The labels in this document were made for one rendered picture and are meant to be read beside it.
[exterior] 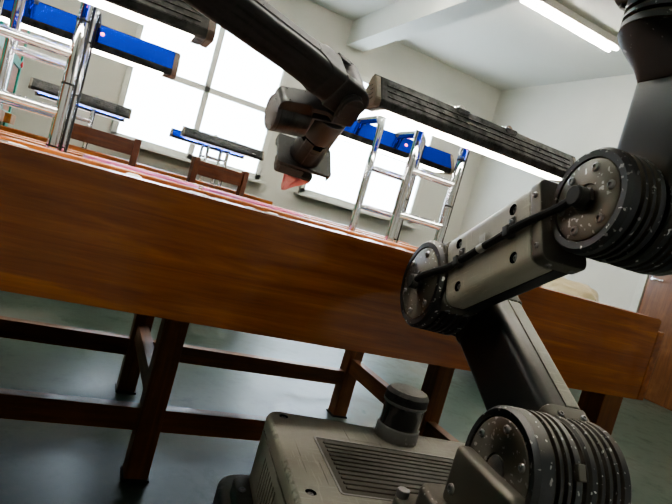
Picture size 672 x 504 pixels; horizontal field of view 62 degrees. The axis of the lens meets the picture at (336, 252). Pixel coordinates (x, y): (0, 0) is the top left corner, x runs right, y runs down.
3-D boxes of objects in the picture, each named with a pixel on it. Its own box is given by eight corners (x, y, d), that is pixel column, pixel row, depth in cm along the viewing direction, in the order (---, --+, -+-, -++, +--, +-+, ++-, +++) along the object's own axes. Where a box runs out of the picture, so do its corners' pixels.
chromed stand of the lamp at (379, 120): (393, 270, 177) (433, 132, 174) (338, 256, 168) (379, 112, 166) (367, 259, 194) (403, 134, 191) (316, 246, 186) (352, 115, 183)
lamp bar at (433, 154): (453, 175, 195) (459, 155, 195) (291, 117, 169) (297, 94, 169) (441, 174, 203) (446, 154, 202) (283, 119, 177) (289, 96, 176)
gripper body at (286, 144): (274, 139, 99) (291, 110, 93) (325, 156, 103) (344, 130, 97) (273, 167, 95) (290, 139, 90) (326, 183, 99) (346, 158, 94)
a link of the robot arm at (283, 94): (368, 103, 84) (354, 67, 88) (299, 84, 78) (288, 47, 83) (333, 159, 92) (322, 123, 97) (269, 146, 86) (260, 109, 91)
